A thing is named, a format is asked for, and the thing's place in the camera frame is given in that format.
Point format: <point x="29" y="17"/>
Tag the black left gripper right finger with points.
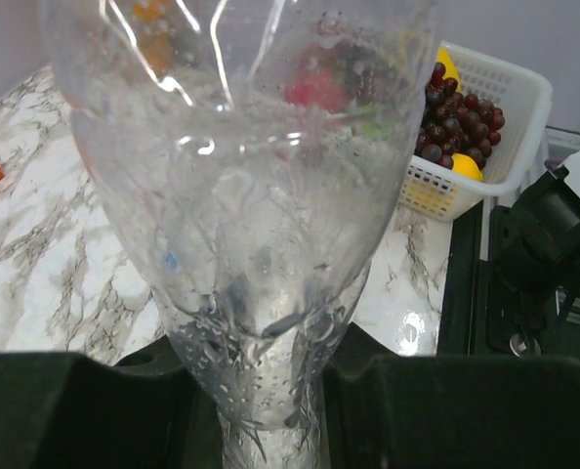
<point x="386" y="411"/>

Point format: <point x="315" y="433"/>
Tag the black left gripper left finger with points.
<point x="67" y="410"/>

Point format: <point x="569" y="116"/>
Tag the clear plastic bottle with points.
<point x="249" y="156"/>

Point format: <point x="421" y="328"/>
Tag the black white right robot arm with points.
<point x="553" y="229"/>

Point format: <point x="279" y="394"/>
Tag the white plastic basket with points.
<point x="526" y="97"/>

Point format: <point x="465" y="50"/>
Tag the yellow lemon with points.
<point x="451" y="71"/>
<point x="464" y="165"/>

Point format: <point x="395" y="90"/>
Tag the purple grape bunch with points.
<point x="457" y="122"/>

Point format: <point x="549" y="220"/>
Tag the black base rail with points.
<point x="472" y="323"/>

